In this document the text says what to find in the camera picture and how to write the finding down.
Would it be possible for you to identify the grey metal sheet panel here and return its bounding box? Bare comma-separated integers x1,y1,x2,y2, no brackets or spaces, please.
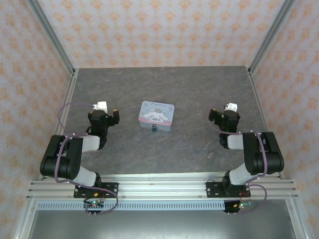
27,210,295,239

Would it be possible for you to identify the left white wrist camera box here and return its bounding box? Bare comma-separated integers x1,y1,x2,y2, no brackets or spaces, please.
91,101,109,112

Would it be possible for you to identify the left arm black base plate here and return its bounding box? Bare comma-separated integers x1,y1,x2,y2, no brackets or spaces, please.
73,182,119,199

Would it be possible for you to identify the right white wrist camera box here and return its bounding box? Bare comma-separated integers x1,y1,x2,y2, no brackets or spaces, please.
223,102,239,113

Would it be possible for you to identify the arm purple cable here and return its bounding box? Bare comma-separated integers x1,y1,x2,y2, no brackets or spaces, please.
53,102,120,216
208,107,269,215

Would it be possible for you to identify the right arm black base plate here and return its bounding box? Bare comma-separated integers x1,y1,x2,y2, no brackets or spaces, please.
206,181,251,199

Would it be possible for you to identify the aluminium frame bar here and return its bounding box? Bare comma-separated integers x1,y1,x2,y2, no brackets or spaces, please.
285,199,309,239
13,199,38,239

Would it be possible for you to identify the aluminium mounting rail beam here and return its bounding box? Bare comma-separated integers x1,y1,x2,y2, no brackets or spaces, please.
26,174,299,200

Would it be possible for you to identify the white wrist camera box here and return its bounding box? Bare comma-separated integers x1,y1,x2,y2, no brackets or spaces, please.
223,102,239,113
91,101,109,112

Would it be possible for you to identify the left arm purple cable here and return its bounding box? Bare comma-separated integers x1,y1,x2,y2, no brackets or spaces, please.
53,102,120,216

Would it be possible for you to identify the cartoon dog tin box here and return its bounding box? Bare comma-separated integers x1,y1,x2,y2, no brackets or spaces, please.
138,100,175,133

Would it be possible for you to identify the slotted grey cable duct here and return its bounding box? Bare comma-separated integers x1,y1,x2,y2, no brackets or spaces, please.
36,201,226,211

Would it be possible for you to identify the aluminium table side rail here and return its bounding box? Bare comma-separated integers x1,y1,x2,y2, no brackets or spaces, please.
248,71,285,180
39,69,79,180

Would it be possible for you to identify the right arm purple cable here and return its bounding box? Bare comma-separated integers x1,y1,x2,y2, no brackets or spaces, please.
208,107,269,215

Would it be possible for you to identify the aluminium corner post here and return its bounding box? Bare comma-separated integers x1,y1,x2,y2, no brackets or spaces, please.
248,0,297,75
26,0,77,75

